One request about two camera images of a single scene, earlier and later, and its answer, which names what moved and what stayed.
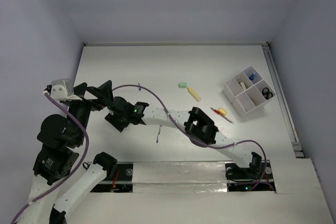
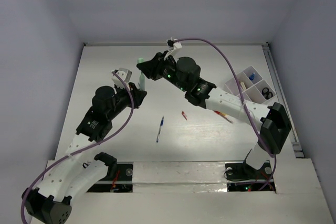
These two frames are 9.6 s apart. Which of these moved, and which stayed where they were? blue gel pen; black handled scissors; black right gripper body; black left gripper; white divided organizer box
Moved: black left gripper; black right gripper body
Stayed: black handled scissors; blue gel pen; white divided organizer box
